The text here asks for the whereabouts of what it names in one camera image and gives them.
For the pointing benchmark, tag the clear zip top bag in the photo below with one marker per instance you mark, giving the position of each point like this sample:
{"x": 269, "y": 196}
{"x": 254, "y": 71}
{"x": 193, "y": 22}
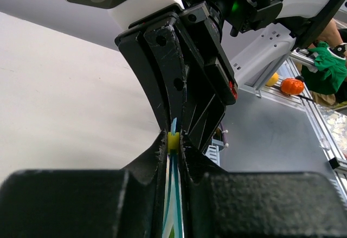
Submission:
{"x": 173, "y": 216}

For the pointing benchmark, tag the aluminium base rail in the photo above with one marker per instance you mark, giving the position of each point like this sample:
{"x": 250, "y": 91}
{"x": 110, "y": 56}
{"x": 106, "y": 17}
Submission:
{"x": 282, "y": 79}

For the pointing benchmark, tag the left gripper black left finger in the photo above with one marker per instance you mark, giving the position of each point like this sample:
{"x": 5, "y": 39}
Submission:
{"x": 128, "y": 202}

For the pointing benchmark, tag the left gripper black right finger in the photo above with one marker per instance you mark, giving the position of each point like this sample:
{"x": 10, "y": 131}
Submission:
{"x": 218, "y": 203}

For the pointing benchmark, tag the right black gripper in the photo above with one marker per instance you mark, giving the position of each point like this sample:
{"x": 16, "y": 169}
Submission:
{"x": 183, "y": 69}

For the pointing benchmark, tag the green cloth item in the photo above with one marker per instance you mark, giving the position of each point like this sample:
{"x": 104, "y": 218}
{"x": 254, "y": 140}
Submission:
{"x": 328, "y": 84}

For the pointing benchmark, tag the yellow toy fruit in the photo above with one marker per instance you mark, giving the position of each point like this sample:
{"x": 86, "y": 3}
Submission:
{"x": 272, "y": 80}

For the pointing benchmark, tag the orange toy pumpkin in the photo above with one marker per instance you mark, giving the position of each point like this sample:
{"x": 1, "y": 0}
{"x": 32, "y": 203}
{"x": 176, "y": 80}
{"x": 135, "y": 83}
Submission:
{"x": 292, "y": 86}

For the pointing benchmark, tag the white slotted cable duct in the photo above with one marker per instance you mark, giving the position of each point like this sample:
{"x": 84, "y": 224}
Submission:
{"x": 213, "y": 151}

